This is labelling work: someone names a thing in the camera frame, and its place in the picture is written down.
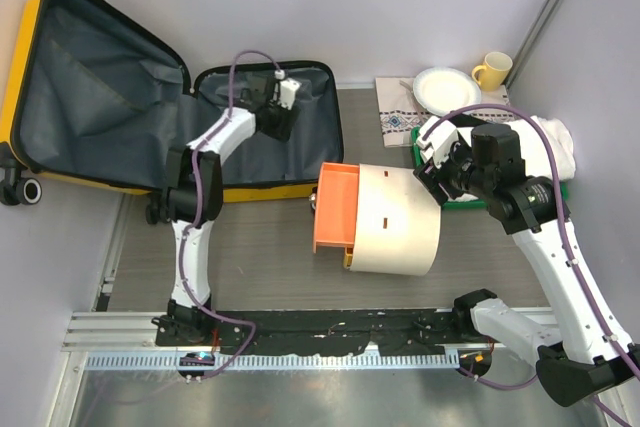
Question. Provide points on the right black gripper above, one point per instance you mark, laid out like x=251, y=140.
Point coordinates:
x=430, y=176

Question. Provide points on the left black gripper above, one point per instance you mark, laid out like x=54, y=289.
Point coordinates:
x=282, y=131

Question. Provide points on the green plastic tray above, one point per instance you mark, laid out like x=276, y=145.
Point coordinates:
x=460, y=203

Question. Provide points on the white cylindrical bin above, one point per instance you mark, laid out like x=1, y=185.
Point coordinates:
x=398, y=223

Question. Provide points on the black garment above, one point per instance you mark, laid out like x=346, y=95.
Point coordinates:
x=474, y=119

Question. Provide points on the orange drawer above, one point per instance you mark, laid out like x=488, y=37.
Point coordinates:
x=336, y=206

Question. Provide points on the white towel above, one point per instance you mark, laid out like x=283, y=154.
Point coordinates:
x=534, y=153

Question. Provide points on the yellow Pikachu suitcase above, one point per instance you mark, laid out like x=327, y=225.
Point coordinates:
x=95, y=97

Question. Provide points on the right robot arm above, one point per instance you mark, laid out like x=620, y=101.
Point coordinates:
x=588, y=351

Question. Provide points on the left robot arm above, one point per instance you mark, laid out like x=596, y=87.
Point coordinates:
x=193, y=196

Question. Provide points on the silver fork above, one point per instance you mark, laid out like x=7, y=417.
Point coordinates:
x=422, y=115

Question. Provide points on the patterned white cloth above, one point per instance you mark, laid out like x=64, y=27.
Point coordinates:
x=396, y=113

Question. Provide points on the white plate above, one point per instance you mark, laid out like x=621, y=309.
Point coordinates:
x=441, y=90

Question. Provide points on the yellow mug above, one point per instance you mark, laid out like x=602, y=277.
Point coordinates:
x=492, y=72

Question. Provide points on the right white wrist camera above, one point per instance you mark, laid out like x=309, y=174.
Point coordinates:
x=437, y=146

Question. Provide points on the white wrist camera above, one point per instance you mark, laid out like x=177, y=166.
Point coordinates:
x=285, y=90
x=437, y=146

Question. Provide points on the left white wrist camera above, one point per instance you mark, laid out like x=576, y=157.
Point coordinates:
x=285, y=90

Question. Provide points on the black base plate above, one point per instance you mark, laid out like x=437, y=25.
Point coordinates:
x=317, y=332

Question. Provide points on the right aluminium corner post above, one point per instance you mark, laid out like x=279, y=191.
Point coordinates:
x=534, y=35

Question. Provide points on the aluminium frame rail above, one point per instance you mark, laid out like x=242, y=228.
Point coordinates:
x=126, y=341

